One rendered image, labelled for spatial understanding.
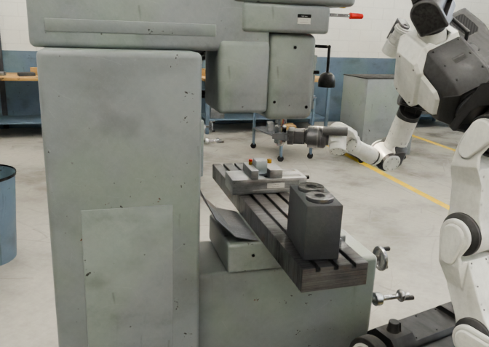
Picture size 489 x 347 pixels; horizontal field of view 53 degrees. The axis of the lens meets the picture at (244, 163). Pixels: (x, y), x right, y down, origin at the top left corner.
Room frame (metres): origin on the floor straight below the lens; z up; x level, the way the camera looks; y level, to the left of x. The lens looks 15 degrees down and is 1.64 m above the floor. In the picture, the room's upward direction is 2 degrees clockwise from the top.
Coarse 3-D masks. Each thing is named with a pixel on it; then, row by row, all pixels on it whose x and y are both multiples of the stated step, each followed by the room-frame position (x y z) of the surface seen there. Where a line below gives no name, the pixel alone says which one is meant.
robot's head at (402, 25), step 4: (396, 20) 1.87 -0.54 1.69; (400, 20) 1.85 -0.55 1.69; (404, 20) 1.86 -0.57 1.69; (396, 24) 1.85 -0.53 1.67; (400, 24) 1.83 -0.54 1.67; (404, 24) 1.84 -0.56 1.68; (408, 24) 1.85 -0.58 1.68; (392, 28) 1.88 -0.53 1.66; (400, 28) 1.82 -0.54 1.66; (404, 28) 1.82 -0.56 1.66; (408, 28) 1.83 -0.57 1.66; (392, 32) 1.89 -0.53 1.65; (404, 32) 1.81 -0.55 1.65; (388, 36) 1.90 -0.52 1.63
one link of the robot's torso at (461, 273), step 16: (448, 224) 1.49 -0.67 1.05; (464, 224) 1.45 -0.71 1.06; (448, 240) 1.48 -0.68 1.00; (464, 240) 1.44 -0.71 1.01; (448, 256) 1.47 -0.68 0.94; (464, 256) 1.50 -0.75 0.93; (480, 256) 1.50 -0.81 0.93; (448, 272) 1.49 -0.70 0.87; (464, 272) 1.46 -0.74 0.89; (480, 272) 1.46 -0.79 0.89; (448, 288) 1.51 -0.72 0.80; (464, 288) 1.46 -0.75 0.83; (480, 288) 1.44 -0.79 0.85; (464, 304) 1.45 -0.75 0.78; (480, 304) 1.41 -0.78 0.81; (464, 320) 1.42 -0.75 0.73; (480, 320) 1.39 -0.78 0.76
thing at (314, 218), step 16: (304, 192) 1.56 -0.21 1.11; (320, 192) 1.53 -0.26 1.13; (288, 208) 1.64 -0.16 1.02; (304, 208) 1.45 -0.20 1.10; (320, 208) 1.44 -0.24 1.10; (336, 208) 1.45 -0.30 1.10; (288, 224) 1.63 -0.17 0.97; (304, 224) 1.44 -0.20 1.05; (320, 224) 1.44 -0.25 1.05; (336, 224) 1.45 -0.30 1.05; (304, 240) 1.43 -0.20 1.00; (320, 240) 1.44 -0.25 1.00; (336, 240) 1.45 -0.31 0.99; (304, 256) 1.43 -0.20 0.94; (320, 256) 1.44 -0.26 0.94; (336, 256) 1.45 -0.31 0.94
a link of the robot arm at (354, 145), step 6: (330, 126) 1.93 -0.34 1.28; (336, 126) 1.90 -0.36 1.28; (342, 126) 1.90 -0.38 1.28; (348, 126) 1.92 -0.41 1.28; (348, 132) 1.93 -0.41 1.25; (354, 132) 1.93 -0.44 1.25; (348, 138) 1.94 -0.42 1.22; (354, 138) 1.92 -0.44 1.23; (348, 144) 1.95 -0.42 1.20; (354, 144) 1.92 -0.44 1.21; (360, 144) 1.91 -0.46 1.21; (348, 150) 1.93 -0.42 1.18; (354, 150) 1.90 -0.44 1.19
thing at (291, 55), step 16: (272, 48) 1.81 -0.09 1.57; (288, 48) 1.83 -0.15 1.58; (304, 48) 1.84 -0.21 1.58; (272, 64) 1.81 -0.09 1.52; (288, 64) 1.83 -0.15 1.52; (304, 64) 1.85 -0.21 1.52; (272, 80) 1.81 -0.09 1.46; (288, 80) 1.83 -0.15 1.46; (304, 80) 1.85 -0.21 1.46; (272, 96) 1.81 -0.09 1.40; (288, 96) 1.83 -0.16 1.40; (304, 96) 1.85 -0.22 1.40; (272, 112) 1.81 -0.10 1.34; (288, 112) 1.83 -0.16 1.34; (304, 112) 1.85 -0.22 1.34
